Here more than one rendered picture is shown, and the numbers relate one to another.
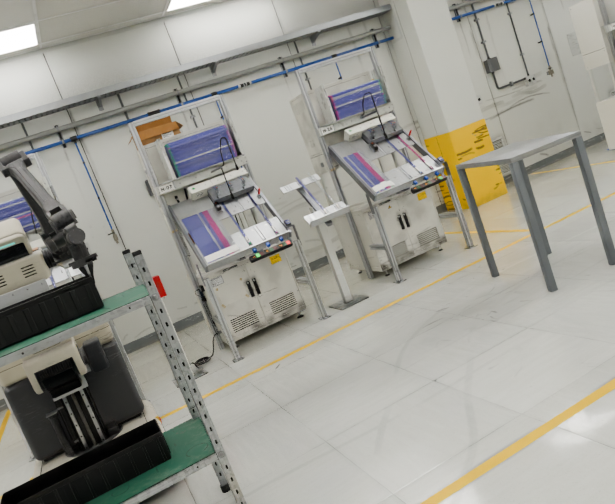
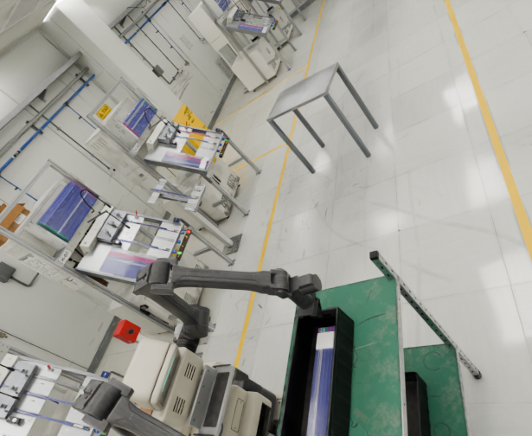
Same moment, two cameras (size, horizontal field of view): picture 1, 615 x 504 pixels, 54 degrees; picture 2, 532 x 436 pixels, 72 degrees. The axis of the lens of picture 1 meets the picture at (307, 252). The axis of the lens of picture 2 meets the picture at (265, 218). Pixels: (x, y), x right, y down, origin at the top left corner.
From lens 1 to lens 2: 1.91 m
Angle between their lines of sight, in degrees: 35
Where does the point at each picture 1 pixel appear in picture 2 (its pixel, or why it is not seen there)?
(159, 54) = not seen: outside the picture
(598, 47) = (218, 35)
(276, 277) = (182, 262)
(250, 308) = (183, 293)
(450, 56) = (143, 72)
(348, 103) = (137, 123)
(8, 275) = (181, 391)
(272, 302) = not seen: hidden behind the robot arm
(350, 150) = (160, 153)
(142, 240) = (24, 320)
